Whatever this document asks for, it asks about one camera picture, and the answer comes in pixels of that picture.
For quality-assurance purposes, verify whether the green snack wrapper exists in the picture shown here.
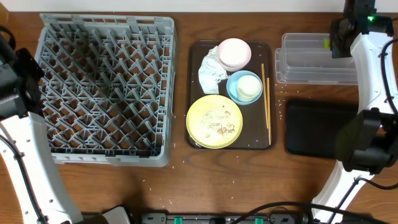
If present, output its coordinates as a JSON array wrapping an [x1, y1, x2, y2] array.
[[323, 39, 330, 50]]

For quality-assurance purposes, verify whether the cream plastic cup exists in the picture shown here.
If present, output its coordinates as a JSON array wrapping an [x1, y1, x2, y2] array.
[[236, 75, 261, 102]]

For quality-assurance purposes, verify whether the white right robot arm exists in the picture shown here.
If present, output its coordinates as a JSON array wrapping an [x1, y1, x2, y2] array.
[[312, 0, 397, 223]]

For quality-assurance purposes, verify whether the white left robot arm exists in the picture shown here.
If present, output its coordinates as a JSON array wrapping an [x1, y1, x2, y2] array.
[[1, 27, 83, 223]]

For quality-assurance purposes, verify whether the clear plastic bin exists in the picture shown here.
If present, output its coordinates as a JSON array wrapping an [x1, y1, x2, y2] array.
[[275, 33, 358, 85]]

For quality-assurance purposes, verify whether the grey plastic dish rack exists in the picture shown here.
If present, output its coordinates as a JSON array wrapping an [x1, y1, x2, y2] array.
[[35, 14, 178, 167]]

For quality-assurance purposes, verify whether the wooden chopstick left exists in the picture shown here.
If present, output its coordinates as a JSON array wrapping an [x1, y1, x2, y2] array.
[[261, 63, 269, 129]]

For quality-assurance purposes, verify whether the wooden chopstick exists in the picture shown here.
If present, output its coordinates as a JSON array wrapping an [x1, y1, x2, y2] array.
[[267, 77, 272, 146], [261, 63, 269, 129]]

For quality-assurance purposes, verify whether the wooden chopstick right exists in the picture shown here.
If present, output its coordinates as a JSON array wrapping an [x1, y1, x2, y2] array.
[[267, 77, 272, 146]]

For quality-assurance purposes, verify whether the black tray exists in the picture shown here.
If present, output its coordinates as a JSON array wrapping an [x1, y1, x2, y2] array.
[[285, 99, 358, 159]]

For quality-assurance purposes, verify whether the pink bowl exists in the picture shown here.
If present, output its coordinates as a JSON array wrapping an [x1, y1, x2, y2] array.
[[218, 38, 252, 72]]

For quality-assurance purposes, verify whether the light blue bowl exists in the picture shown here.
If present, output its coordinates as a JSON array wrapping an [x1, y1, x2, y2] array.
[[226, 70, 263, 105]]

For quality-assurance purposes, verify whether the yellow plate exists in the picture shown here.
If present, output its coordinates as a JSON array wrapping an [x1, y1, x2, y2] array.
[[186, 95, 243, 149]]

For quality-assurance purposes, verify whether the black power strip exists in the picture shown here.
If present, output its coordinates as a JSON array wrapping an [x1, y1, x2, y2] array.
[[140, 213, 298, 224]]

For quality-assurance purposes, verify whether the black cable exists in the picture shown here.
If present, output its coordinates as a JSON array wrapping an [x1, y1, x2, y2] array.
[[228, 200, 386, 224]]

